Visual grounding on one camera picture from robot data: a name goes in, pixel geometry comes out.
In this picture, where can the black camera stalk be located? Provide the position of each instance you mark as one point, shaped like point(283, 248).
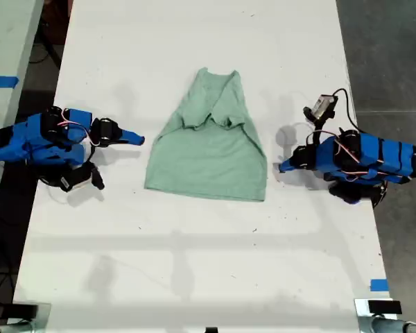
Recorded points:
point(318, 130)

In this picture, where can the pale green T-shirt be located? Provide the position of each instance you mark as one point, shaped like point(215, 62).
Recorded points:
point(208, 163)

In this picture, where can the long blue tape strip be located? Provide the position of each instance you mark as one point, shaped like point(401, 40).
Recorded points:
point(1, 81)

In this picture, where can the grey metal pipe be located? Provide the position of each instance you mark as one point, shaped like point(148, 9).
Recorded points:
point(391, 325)

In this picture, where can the short blue tape strip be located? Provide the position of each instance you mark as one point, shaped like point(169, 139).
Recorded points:
point(379, 285)

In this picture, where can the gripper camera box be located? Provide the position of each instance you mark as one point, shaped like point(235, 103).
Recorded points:
point(77, 178)
point(321, 105)

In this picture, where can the small black clamp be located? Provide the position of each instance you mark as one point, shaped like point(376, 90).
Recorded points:
point(211, 330)

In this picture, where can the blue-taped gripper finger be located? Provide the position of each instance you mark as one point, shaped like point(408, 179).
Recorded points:
point(288, 166)
point(131, 137)

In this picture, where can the pale side table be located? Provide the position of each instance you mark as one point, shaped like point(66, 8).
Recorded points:
point(3, 41)

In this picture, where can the black box on metal plate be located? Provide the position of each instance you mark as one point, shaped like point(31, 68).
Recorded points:
point(384, 307)
point(25, 309)

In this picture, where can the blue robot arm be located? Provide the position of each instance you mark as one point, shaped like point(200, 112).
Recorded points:
point(31, 138)
point(374, 156)

